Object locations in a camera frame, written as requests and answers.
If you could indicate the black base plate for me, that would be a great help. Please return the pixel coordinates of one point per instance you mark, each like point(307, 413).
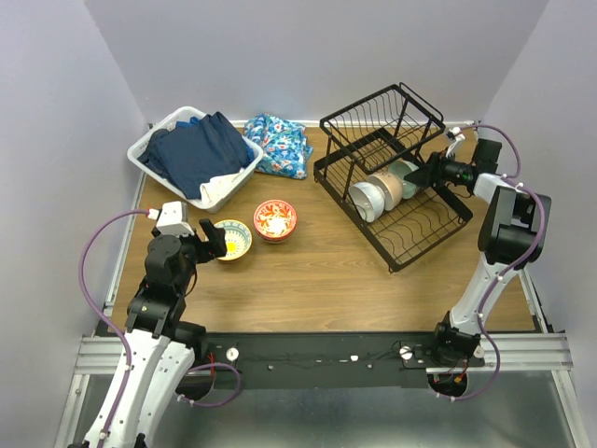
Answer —
point(307, 360)

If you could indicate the navy blue clothes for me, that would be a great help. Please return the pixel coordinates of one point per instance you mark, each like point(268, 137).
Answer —
point(195, 151)

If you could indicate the black wire dish rack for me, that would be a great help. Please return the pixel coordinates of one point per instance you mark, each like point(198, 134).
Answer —
point(372, 145)

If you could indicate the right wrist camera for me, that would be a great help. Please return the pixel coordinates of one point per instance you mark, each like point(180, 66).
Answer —
point(456, 138)

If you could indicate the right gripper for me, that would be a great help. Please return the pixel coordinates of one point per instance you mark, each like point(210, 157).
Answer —
point(432, 172)

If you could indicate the yellow sun patterned bowl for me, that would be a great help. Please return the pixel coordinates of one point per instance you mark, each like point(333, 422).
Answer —
point(238, 239)

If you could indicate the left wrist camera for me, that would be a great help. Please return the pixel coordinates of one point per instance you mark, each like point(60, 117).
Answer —
point(172, 220)

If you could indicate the blue white patterned bowl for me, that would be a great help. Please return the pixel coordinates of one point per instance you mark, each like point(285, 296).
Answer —
point(274, 233)

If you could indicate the white laundry basket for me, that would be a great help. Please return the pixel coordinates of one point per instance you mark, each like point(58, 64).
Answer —
point(183, 114)

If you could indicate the white ribbed bowl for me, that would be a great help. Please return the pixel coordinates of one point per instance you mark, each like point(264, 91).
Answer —
point(368, 200)

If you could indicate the white cloth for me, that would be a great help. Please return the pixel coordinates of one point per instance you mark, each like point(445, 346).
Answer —
point(216, 188)

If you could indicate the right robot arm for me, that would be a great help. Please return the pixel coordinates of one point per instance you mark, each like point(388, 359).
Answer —
point(511, 236)

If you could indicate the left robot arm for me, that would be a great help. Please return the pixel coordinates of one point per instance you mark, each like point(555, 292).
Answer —
point(163, 357)

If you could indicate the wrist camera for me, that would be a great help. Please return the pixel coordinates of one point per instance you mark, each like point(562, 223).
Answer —
point(456, 138)
point(172, 220)

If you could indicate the aluminium frame rail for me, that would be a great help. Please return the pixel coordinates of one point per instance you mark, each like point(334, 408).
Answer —
point(98, 356)

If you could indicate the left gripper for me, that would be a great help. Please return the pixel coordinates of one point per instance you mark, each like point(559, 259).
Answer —
point(216, 244)

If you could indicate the mint green bowl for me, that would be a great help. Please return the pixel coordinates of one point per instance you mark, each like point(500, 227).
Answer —
point(401, 169)

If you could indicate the orange white floral bowl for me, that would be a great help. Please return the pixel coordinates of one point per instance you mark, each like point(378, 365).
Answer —
point(275, 214)

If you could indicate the beige bowl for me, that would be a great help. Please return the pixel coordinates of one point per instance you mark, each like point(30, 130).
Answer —
point(391, 187)

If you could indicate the blue floral cloth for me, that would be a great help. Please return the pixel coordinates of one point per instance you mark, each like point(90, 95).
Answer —
point(285, 145)

